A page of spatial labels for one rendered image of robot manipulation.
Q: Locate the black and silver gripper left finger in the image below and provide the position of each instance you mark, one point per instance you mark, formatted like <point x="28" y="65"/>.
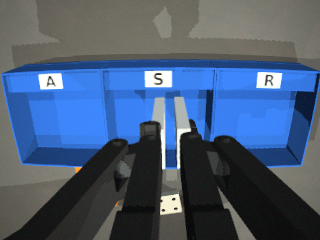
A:
<point x="79" y="209"/>

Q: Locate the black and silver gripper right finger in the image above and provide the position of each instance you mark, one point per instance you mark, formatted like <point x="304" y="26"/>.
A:
<point x="269" y="208"/>

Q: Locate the white domino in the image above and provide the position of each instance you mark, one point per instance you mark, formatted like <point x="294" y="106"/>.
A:
<point x="170" y="202"/>

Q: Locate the blue three-compartment bin rack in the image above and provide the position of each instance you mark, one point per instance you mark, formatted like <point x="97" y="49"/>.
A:
<point x="56" y="118"/>

